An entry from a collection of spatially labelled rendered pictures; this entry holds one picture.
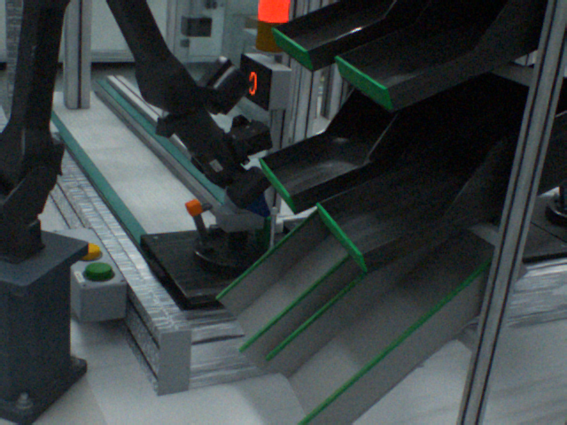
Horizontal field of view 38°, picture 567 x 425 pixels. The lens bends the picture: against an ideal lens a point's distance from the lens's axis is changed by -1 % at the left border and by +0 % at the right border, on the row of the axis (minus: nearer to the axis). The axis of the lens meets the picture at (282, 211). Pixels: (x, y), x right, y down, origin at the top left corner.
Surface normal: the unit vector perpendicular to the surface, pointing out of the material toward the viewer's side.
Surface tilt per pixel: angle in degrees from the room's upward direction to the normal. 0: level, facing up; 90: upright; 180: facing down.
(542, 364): 0
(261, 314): 45
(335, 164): 25
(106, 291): 90
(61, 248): 0
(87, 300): 90
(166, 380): 90
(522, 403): 0
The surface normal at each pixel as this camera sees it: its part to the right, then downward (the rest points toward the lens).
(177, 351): 0.43, 0.38
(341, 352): -0.60, -0.65
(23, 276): 0.10, -0.92
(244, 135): -0.18, -0.85
